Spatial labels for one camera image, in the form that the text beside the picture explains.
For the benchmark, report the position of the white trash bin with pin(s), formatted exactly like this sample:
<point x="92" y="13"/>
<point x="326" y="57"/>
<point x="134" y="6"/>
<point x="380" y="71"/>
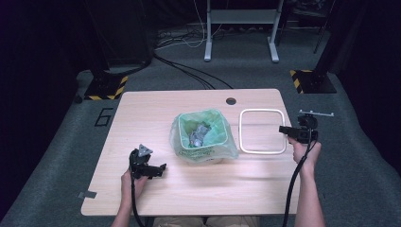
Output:
<point x="214" y="160"/>

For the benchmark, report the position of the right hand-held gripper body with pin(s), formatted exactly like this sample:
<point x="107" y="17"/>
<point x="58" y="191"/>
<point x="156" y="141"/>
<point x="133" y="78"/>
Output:
<point x="307" y="132"/>

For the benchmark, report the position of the person's right hand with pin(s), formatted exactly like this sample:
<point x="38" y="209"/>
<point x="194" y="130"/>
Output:
<point x="307" y="154"/>

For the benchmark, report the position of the white metal desk frame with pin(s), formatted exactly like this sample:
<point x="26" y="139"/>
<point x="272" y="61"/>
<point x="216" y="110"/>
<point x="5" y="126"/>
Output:
<point x="242" y="16"/>

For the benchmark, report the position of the small black round object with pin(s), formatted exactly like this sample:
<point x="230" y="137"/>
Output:
<point x="78" y="99"/>

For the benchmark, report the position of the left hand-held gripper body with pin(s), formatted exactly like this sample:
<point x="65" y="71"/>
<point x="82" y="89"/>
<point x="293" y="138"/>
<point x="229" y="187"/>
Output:
<point x="138" y="167"/>

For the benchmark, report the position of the grey tape piece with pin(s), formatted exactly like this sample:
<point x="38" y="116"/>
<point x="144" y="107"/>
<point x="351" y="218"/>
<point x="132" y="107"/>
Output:
<point x="87" y="194"/>

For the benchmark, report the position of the black stand base striped edge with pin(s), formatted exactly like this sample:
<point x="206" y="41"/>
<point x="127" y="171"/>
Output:
<point x="105" y="88"/>
<point x="315" y="82"/>

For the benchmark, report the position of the black metal stand leg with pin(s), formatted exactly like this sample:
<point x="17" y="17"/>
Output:
<point x="321" y="36"/>

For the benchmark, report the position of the green plastic trash bag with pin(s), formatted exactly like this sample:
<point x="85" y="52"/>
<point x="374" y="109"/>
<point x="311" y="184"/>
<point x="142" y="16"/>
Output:
<point x="217" y="132"/>

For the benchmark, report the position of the person's left hand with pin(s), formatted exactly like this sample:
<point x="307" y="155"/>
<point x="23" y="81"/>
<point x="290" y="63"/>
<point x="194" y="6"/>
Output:
<point x="132" y="189"/>

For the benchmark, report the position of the large dark panel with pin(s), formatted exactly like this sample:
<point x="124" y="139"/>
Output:
<point x="123" y="34"/>

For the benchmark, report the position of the crumpled grey paper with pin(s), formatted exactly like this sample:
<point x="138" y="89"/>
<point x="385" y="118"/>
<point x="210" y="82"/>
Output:
<point x="199" y="136"/>

